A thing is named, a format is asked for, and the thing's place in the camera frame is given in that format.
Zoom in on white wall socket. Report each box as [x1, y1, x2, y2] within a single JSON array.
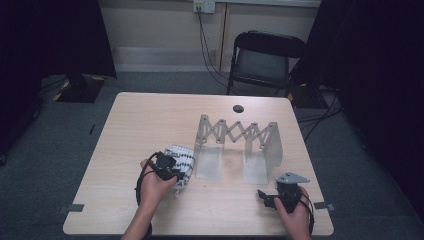
[[193, 0, 216, 14]]

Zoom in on white knit cloth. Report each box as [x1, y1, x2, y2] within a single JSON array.
[[164, 144, 197, 198]]

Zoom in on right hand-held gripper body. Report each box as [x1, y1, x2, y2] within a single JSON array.
[[275, 171, 310, 215]]

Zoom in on black power cable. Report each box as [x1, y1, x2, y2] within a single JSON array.
[[197, 9, 231, 82], [198, 9, 231, 90]]

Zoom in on black folding chair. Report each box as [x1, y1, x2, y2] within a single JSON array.
[[226, 30, 307, 98]]

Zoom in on person's right hand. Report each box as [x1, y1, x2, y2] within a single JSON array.
[[273, 185, 313, 236]]

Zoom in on grey tape strip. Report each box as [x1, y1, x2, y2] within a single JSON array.
[[57, 203, 85, 215], [313, 201, 335, 212]]

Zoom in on black curtain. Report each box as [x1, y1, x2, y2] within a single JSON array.
[[0, 0, 118, 158], [293, 0, 424, 211]]

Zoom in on expandable grey metal bookend rack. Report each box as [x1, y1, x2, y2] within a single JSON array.
[[193, 114, 284, 185]]

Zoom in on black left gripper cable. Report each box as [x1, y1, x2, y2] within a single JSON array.
[[134, 152, 158, 240]]

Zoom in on black stand base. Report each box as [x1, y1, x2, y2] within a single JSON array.
[[53, 73, 106, 104]]

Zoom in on person's left hand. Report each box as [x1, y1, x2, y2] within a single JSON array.
[[139, 159, 179, 208]]

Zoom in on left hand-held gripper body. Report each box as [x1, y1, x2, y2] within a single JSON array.
[[148, 151, 185, 183]]

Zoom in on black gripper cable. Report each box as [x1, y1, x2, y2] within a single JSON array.
[[134, 152, 158, 240], [296, 193, 315, 235]]

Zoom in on black floor cables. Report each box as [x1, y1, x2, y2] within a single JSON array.
[[298, 84, 344, 141]]

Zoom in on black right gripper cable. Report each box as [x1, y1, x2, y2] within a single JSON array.
[[296, 193, 315, 235]]

